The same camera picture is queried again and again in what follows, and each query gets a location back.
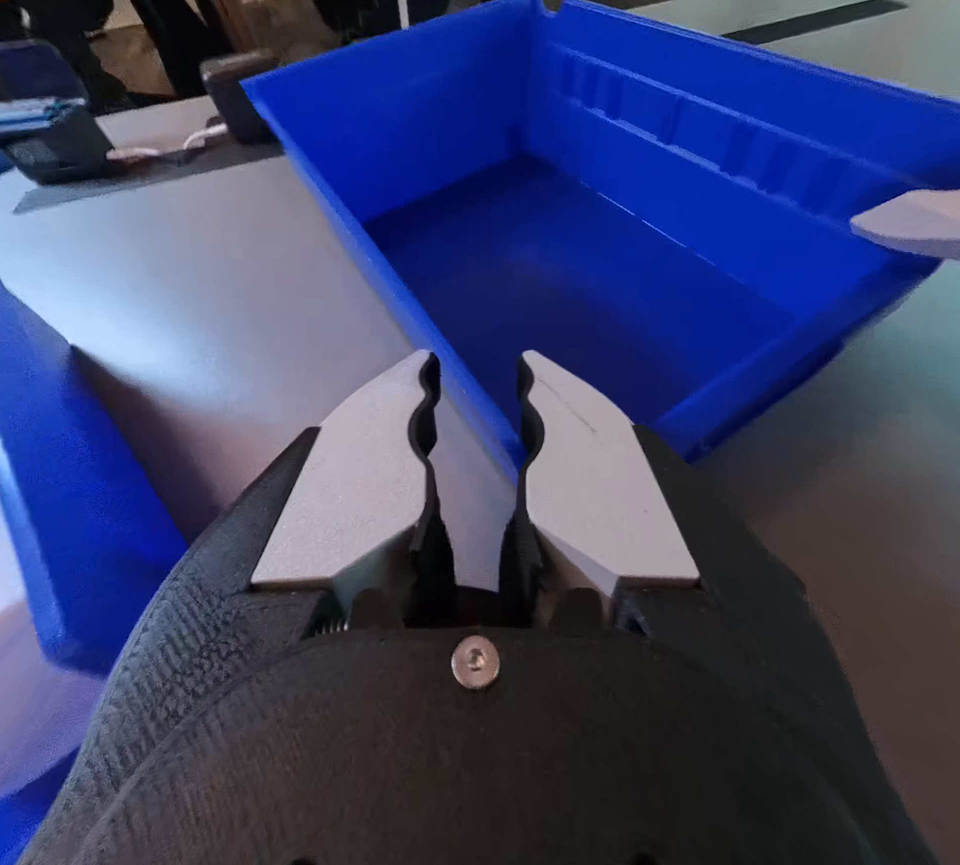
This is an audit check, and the small blue grey device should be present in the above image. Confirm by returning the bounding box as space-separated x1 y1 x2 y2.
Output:
0 96 115 185

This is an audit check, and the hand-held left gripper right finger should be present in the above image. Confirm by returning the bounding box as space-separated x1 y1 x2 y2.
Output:
516 349 702 625

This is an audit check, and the white cable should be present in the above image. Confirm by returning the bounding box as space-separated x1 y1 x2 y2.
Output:
105 118 230 166

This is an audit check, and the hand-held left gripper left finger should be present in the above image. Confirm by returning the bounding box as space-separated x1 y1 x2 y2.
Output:
249 349 451 619

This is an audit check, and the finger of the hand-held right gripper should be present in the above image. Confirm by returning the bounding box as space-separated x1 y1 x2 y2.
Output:
849 188 960 260

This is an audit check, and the grey charging case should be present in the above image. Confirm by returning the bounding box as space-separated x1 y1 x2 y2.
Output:
201 51 275 146

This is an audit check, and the blue plastic bin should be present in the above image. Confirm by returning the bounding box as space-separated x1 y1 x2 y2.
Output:
240 0 960 465
0 280 189 855

